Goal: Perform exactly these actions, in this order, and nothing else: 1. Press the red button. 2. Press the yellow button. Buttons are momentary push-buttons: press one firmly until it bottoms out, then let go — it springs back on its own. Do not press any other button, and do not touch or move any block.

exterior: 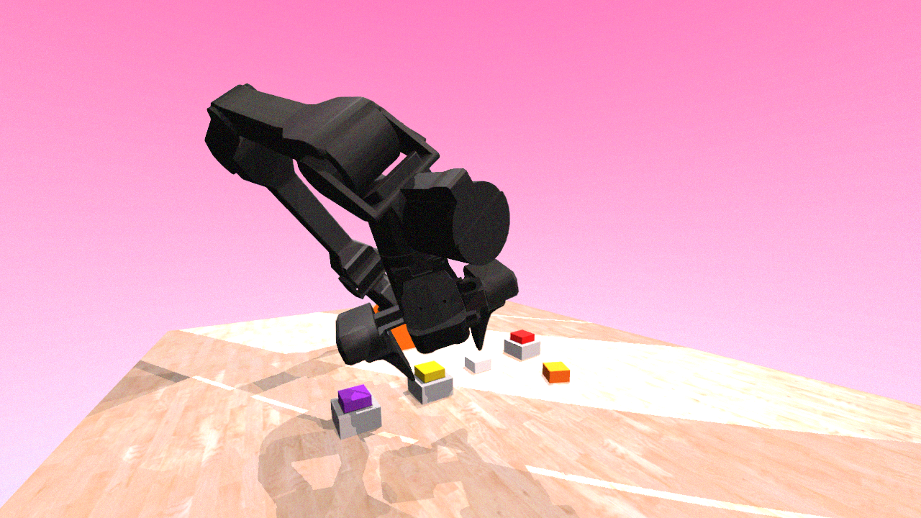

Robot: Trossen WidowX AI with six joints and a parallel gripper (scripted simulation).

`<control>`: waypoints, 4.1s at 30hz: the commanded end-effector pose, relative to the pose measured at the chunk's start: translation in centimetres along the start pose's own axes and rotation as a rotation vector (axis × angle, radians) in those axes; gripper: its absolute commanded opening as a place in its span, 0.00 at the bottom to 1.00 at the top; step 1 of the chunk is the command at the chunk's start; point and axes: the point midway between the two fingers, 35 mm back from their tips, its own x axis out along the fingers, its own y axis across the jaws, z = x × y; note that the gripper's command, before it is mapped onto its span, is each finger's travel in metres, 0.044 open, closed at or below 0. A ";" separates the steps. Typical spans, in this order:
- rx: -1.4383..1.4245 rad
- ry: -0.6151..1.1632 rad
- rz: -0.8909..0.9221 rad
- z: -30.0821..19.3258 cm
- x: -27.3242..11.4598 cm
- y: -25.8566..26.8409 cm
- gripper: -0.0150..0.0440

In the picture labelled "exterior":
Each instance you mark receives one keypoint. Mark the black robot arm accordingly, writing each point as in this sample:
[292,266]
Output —
[342,146]

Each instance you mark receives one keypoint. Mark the red button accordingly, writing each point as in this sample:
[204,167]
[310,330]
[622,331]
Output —
[522,345]

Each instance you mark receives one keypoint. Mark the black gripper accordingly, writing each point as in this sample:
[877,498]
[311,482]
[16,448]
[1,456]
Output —
[362,334]

